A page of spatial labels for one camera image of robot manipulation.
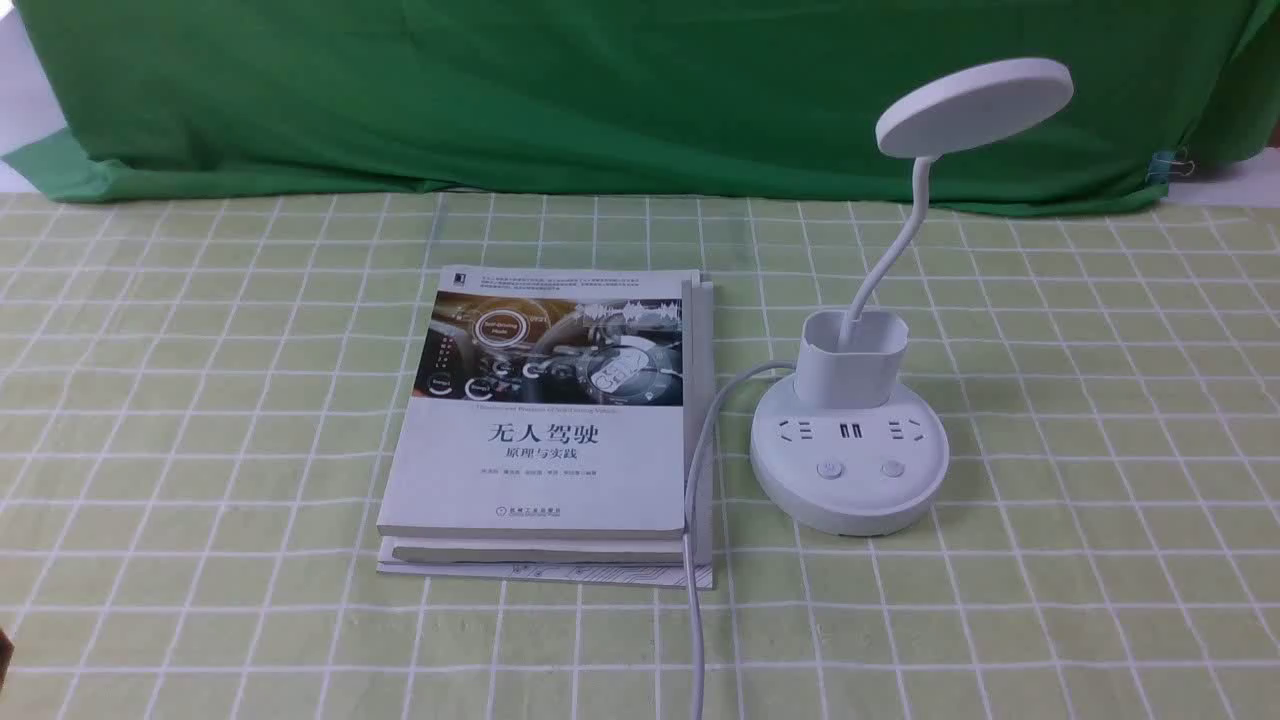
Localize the white desk lamp with base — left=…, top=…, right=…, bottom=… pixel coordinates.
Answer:
left=750, top=56, right=1074, bottom=537

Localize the top book with car cover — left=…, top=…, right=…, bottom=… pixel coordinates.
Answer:
left=378, top=265, right=701, bottom=541

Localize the bottom white book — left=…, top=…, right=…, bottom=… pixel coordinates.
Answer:
left=376, top=278, right=716, bottom=589

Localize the green backdrop cloth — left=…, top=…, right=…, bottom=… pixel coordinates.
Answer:
left=3, top=1, right=1277, bottom=217

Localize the green checkered tablecloth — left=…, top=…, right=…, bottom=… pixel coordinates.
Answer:
left=1, top=193, right=1279, bottom=719

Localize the binder clip on cloth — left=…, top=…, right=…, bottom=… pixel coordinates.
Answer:
left=1146, top=147, right=1197, bottom=184

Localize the white lamp power cable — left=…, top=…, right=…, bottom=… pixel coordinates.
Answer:
left=682, top=363, right=797, bottom=720

